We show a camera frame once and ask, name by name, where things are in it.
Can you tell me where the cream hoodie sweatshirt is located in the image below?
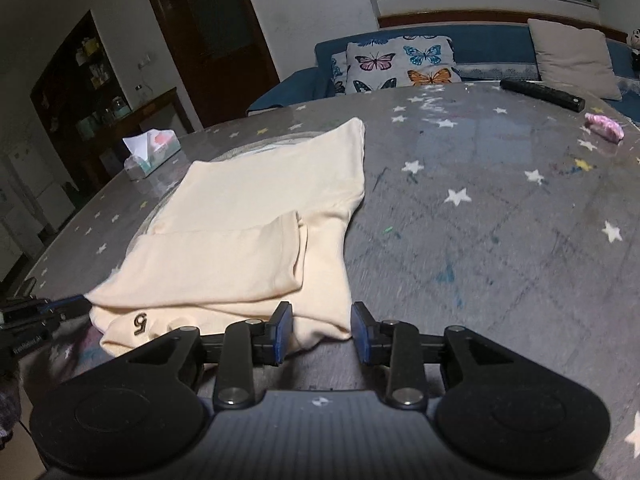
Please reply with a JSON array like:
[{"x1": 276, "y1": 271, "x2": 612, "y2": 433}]
[{"x1": 88, "y1": 118, "x2": 366, "y2": 356}]

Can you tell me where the left hand in knit glove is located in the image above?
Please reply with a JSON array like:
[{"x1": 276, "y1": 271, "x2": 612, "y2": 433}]
[{"x1": 0, "y1": 380, "x2": 22, "y2": 439}]

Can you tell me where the white refrigerator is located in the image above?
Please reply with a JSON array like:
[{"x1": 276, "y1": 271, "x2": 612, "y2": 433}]
[{"x1": 1, "y1": 142, "x2": 75, "y2": 233}]

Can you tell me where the grey star pattern table mat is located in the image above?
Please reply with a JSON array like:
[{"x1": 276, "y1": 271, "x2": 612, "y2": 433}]
[{"x1": 30, "y1": 81, "x2": 639, "y2": 479}]

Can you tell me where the tissue box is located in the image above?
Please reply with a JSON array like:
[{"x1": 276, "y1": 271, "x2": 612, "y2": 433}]
[{"x1": 122, "y1": 129, "x2": 181, "y2": 181}]

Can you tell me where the dark wooden sideboard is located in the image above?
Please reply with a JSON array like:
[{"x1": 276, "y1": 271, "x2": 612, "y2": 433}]
[{"x1": 105, "y1": 87, "x2": 195, "y2": 155}]

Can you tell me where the butterfly print pillow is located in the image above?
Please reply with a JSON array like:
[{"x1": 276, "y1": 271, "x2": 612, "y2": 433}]
[{"x1": 345, "y1": 36, "x2": 461, "y2": 94}]

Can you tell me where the black remote control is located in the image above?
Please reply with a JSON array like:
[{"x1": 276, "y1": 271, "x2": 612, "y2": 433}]
[{"x1": 500, "y1": 78, "x2": 586, "y2": 113}]

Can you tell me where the blue sofa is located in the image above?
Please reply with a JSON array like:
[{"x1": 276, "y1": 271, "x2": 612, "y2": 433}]
[{"x1": 245, "y1": 22, "x2": 640, "y2": 126}]

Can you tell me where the pink wrapped packet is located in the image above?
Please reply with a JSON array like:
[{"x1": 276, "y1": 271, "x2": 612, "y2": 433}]
[{"x1": 585, "y1": 113, "x2": 625, "y2": 144}]

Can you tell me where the dark wooden door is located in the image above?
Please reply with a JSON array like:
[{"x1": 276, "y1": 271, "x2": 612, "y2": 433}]
[{"x1": 150, "y1": 0, "x2": 280, "y2": 127}]

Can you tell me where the beige cushion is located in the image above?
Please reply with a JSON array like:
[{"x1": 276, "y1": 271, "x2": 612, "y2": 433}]
[{"x1": 527, "y1": 18, "x2": 622, "y2": 101}]

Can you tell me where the panda plush toy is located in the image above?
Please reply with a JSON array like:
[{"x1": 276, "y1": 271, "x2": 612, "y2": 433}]
[{"x1": 629, "y1": 29, "x2": 640, "y2": 51}]

